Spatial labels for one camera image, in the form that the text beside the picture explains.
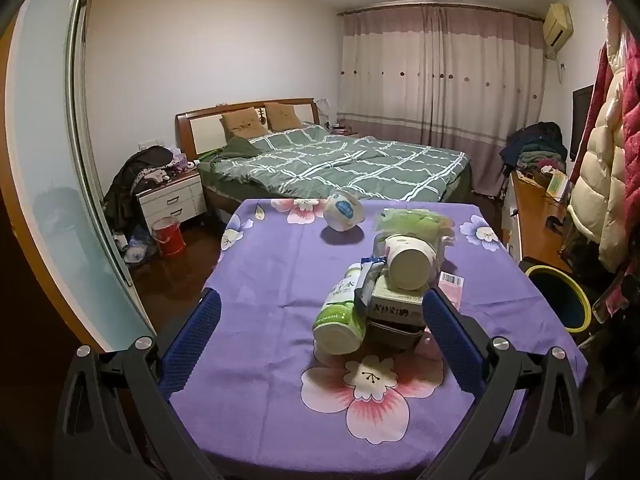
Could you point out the white printed carton box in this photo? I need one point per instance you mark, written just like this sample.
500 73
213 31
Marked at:
395 305

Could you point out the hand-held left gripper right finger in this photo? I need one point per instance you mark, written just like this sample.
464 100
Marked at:
452 340

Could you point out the green plastic bag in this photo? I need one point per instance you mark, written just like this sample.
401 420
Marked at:
410 220

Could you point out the pink white curtain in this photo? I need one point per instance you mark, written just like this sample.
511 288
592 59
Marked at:
440 70

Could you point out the wooden desk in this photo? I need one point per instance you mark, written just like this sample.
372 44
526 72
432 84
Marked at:
535 225

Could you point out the green white box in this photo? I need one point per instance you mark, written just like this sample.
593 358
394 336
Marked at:
557 184

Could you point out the black television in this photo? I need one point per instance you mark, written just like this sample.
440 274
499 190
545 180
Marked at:
582 120

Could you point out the dark plastic tray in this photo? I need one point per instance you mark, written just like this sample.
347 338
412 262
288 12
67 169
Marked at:
395 336

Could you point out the dark green blanket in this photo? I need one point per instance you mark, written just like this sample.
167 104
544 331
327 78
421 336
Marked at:
237 149

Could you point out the white paper cup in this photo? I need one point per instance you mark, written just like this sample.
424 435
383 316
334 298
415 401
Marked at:
407 265

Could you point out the pile of folded clothes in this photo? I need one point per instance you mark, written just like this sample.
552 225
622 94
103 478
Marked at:
535 147

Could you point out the dark clothes heap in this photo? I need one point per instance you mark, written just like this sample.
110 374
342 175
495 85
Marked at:
130 180

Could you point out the white nightstand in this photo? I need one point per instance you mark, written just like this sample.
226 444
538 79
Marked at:
172 202

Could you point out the purple floral tablecloth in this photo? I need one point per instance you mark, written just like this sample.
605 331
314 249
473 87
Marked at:
280 270

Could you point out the pink packet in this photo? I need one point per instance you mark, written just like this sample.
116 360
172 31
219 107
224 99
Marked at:
450 290

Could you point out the red bucket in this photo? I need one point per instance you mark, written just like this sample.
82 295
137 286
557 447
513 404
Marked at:
167 237

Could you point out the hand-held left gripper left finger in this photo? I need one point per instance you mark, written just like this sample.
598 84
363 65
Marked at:
192 340

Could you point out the white down jacket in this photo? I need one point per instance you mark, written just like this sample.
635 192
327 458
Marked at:
600 170

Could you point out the wooden bed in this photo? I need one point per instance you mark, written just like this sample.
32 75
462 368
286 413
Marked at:
200 127

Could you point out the blue bin yellow rim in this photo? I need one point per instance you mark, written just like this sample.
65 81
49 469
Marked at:
555 300

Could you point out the brown pillow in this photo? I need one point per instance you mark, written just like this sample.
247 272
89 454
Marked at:
282 116
240 124

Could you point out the white tub blue label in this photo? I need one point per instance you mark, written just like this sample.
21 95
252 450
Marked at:
345 215

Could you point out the beige air conditioner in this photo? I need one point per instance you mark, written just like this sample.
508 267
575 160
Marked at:
557 30

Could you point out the red down jacket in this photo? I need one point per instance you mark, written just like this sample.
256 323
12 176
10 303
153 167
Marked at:
630 110

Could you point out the white bottle green label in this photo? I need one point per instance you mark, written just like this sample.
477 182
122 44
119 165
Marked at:
340 320

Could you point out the glass sliding door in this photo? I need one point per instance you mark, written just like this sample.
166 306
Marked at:
60 185

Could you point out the green plaid quilt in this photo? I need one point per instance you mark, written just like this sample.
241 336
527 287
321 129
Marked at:
350 160

